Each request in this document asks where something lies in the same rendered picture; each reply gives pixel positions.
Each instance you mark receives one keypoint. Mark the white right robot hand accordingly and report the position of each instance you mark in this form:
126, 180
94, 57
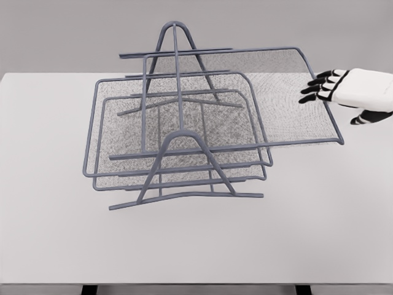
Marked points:
362, 89

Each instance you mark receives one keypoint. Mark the large grey mesh folder tray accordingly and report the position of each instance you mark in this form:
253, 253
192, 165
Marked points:
291, 116

